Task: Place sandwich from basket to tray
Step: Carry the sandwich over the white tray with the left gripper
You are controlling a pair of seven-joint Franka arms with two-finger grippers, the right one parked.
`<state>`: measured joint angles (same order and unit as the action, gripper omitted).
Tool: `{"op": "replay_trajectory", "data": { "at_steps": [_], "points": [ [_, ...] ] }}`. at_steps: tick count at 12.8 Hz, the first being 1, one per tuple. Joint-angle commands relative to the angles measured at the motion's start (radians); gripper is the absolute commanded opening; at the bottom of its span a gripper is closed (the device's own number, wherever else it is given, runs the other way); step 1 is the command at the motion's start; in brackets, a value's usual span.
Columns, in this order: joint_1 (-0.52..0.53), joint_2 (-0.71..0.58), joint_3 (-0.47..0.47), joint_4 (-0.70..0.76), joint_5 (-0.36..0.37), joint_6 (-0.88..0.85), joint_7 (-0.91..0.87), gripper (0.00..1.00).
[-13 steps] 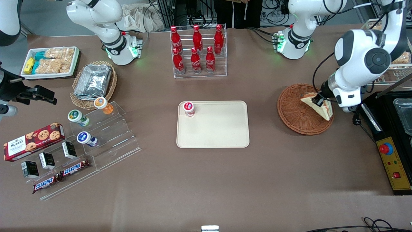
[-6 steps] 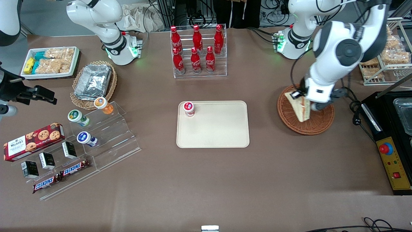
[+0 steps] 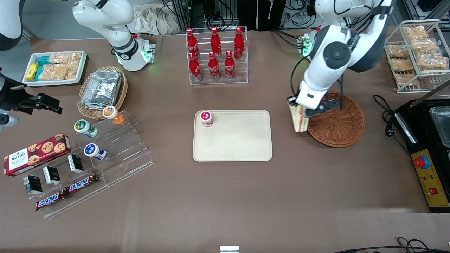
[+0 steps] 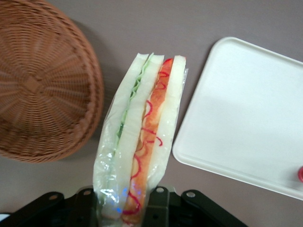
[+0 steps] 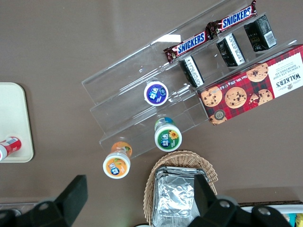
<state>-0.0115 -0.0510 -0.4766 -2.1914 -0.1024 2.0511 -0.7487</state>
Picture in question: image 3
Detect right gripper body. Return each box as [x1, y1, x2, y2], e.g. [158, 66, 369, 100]
[0, 70, 36, 113]

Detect triangular sandwich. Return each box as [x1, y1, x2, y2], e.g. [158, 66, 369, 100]
[289, 104, 310, 133]

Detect brown round wicker basket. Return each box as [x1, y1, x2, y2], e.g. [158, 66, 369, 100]
[307, 91, 366, 148]

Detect white rectangular snack tray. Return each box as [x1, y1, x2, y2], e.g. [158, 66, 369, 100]
[22, 51, 88, 87]

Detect light tan wicker basket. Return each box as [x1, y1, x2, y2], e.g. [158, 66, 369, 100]
[76, 66, 128, 120]

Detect beige plastic tray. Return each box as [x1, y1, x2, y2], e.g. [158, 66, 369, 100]
[192, 110, 273, 162]

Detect clear bag rice crackers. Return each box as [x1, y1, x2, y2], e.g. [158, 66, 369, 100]
[49, 52, 82, 65]
[38, 63, 78, 80]

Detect green yogurt cup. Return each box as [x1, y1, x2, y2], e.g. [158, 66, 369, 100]
[74, 119, 99, 138]

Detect red Walkers cookie box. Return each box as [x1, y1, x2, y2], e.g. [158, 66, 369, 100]
[4, 134, 71, 177]

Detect aluminium foil container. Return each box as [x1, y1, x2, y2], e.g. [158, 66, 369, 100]
[81, 70, 122, 109]

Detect clear acrylic bottle rack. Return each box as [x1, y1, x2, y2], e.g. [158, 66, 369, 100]
[186, 26, 249, 86]

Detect blue yogurt cup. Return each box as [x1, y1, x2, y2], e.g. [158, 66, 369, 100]
[84, 143, 107, 161]

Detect small black box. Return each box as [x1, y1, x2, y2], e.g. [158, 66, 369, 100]
[67, 154, 85, 174]
[23, 175, 43, 195]
[42, 166, 61, 186]

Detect orange drink bottle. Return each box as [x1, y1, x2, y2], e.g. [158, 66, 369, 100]
[102, 106, 124, 125]

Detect red cola bottle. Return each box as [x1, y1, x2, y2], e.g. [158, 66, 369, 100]
[208, 52, 220, 80]
[234, 26, 245, 59]
[186, 28, 200, 58]
[210, 27, 222, 57]
[224, 50, 236, 79]
[188, 52, 203, 82]

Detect Snickers bar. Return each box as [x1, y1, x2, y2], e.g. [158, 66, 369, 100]
[35, 190, 67, 212]
[65, 173, 99, 194]

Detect clear acrylic stepped stand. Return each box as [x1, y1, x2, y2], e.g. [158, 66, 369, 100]
[11, 111, 155, 219]

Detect person in dark clothes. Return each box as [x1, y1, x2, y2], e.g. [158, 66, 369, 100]
[237, 0, 287, 31]

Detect bagged fried snack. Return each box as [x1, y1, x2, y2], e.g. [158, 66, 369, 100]
[396, 73, 420, 86]
[387, 44, 410, 58]
[390, 58, 415, 72]
[404, 26, 429, 41]
[417, 54, 449, 71]
[411, 39, 439, 53]

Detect black appliance with yellow panel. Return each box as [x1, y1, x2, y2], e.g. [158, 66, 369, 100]
[394, 99, 450, 213]

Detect silver metal rod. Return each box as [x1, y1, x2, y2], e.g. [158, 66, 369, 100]
[410, 80, 450, 108]

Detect red emergency stop button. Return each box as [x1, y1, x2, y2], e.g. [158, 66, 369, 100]
[414, 155, 430, 170]

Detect crumpled beige bag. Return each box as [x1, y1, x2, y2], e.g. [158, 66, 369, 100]
[127, 4, 180, 35]

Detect clear plastic container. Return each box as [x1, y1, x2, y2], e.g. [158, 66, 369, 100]
[430, 107, 450, 148]

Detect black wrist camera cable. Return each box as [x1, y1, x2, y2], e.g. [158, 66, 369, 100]
[290, 56, 311, 99]

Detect black arm base cables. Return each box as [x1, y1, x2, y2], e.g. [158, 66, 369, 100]
[271, 30, 303, 48]

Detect black power cable with plug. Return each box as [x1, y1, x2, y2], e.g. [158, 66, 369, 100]
[373, 94, 412, 155]

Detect white wire rack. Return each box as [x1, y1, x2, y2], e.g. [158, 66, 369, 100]
[384, 19, 450, 93]

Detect black floor cables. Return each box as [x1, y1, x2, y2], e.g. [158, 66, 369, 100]
[332, 237, 450, 253]

